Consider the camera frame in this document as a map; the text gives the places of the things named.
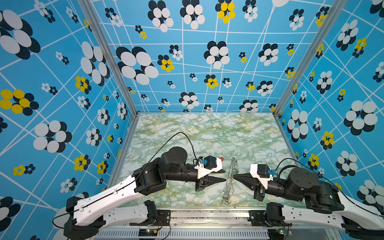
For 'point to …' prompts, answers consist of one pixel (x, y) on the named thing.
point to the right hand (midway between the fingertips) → (236, 175)
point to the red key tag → (222, 159)
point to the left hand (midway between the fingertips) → (225, 175)
